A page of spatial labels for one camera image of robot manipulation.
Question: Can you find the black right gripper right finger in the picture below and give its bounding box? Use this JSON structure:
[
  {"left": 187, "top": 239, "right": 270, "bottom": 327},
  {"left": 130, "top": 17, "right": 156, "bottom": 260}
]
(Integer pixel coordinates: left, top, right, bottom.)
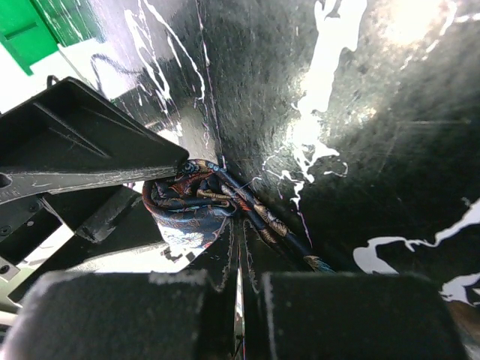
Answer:
[{"left": 245, "top": 272, "right": 467, "bottom": 359}]

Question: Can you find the navy floral tie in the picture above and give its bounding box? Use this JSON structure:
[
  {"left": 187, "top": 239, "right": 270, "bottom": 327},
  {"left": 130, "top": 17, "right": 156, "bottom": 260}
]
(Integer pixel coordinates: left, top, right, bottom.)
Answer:
[{"left": 142, "top": 159, "right": 333, "bottom": 273}]

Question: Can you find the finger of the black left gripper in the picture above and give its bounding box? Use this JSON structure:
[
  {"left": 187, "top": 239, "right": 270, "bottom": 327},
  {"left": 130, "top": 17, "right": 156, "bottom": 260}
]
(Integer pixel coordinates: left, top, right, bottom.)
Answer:
[{"left": 1, "top": 77, "right": 189, "bottom": 203}]

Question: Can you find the green plastic tie bin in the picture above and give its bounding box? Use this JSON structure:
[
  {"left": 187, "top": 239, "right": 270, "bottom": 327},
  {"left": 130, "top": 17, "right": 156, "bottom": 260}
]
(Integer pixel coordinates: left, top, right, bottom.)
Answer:
[{"left": 1, "top": 0, "right": 103, "bottom": 76}]

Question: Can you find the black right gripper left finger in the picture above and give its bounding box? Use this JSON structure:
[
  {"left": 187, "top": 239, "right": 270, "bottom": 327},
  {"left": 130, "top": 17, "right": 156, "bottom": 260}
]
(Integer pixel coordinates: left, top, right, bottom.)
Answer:
[{"left": 1, "top": 270, "right": 235, "bottom": 359}]

